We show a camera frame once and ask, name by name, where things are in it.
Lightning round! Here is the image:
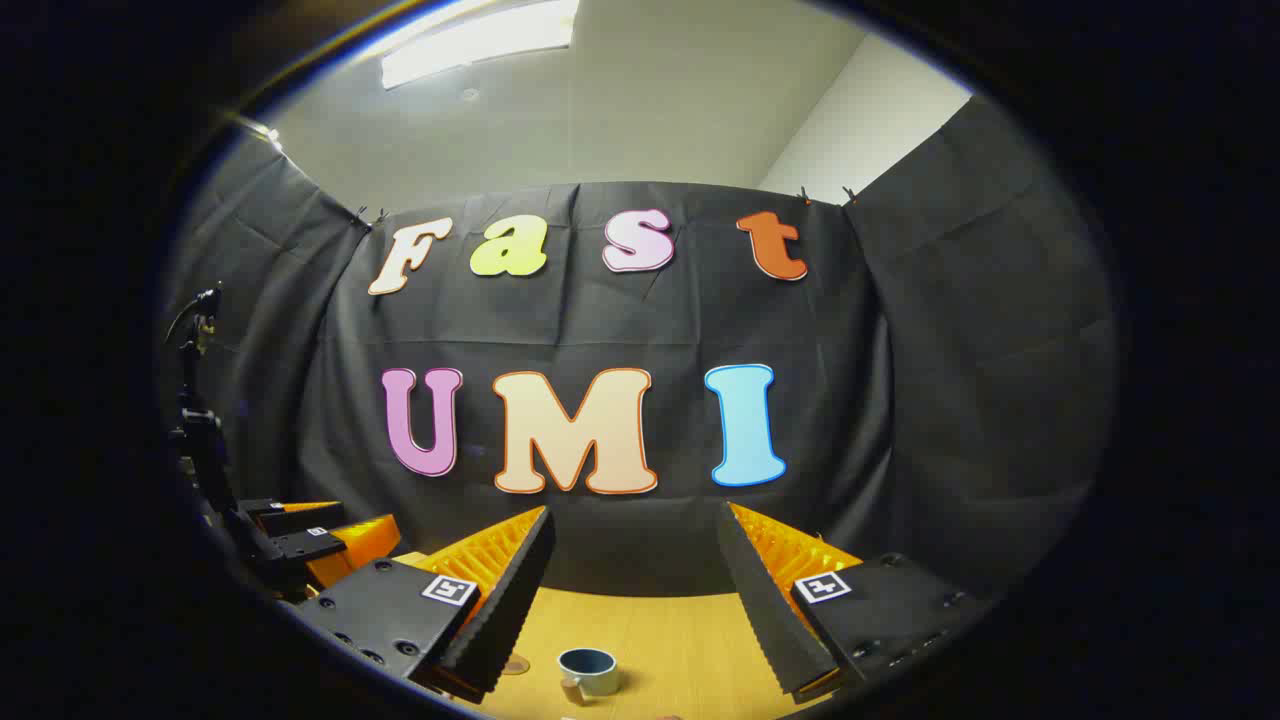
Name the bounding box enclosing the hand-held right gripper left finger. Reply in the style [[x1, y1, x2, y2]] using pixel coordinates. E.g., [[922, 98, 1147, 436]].
[[290, 505, 557, 703]]

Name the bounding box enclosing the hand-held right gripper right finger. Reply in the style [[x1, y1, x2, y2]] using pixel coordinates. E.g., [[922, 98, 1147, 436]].
[[716, 502, 989, 703]]

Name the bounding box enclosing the light blue cup wooden handle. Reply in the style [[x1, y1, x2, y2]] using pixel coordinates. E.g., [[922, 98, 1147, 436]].
[[557, 647, 622, 707]]

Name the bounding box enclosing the wooden desktop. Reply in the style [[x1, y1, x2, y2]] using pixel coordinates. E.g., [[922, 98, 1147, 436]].
[[395, 550, 833, 720]]

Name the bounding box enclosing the black backdrop cloth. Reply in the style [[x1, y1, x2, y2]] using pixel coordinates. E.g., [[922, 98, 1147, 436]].
[[160, 95, 1119, 606]]

